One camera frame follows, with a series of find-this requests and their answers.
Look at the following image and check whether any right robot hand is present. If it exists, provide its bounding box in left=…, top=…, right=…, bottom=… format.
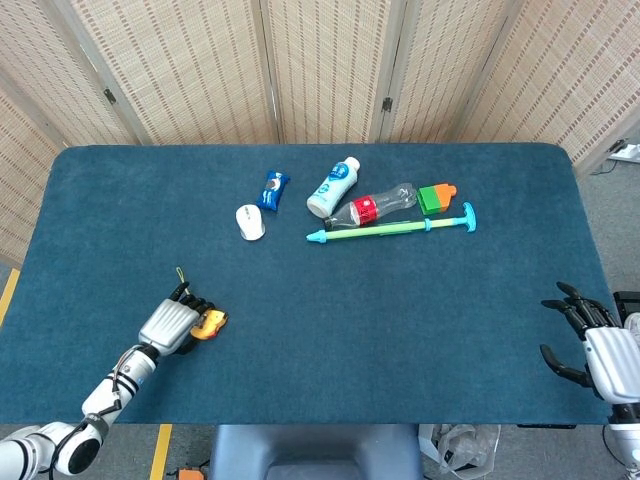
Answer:
left=539, top=281, right=640, bottom=406

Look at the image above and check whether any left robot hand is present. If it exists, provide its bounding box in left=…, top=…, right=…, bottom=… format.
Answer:
left=138, top=281, right=217, bottom=357

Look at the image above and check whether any yellow tape measure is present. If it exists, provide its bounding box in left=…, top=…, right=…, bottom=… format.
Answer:
left=174, top=266, right=229, bottom=343

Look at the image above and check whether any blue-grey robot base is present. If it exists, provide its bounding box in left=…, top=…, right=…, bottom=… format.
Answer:
left=208, top=423, right=424, bottom=480

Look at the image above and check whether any black box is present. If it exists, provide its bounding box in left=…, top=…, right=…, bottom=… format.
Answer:
left=613, top=291, right=640, bottom=326

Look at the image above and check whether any white computer mouse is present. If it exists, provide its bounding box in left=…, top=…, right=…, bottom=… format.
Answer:
left=235, top=203, right=267, bottom=242

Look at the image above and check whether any blue cookie packet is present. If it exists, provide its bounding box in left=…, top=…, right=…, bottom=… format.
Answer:
left=255, top=170, right=292, bottom=212

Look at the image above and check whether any clear plastic bag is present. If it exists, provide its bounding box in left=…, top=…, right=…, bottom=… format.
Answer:
left=418, top=423, right=502, bottom=480

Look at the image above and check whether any blue velvet tablecloth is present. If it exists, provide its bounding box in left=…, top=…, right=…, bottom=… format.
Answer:
left=0, top=143, right=624, bottom=426

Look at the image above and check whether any white power strip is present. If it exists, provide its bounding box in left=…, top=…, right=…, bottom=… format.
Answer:
left=606, top=141, right=640, bottom=164

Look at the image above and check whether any white bottle with blue label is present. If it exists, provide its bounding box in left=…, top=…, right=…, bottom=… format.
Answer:
left=306, top=156, right=362, bottom=218

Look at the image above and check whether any clear bottle with red label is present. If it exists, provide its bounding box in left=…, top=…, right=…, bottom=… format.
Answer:
left=323, top=183, right=419, bottom=232

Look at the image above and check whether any green and blue toy pump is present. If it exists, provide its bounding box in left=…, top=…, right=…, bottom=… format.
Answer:
left=305, top=201, right=478, bottom=245

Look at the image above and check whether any green and orange toy block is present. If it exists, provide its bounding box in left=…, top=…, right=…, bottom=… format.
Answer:
left=416, top=183, right=458, bottom=217

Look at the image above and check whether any woven bamboo folding screen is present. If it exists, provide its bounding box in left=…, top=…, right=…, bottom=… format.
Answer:
left=0, top=0, right=640, bottom=269

